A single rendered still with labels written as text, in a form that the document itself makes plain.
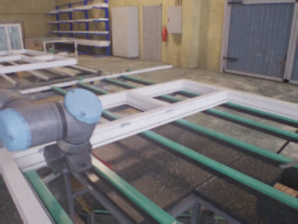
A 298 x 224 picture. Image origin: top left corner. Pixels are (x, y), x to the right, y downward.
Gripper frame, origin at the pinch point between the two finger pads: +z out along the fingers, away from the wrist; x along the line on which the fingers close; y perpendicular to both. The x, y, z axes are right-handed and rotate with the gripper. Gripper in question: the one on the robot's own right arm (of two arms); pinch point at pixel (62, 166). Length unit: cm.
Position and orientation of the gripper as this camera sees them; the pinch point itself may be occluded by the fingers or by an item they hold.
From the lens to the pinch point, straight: 85.0
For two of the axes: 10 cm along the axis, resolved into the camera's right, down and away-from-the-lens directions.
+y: -5.1, -7.7, 3.8
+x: -7.6, 2.0, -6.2
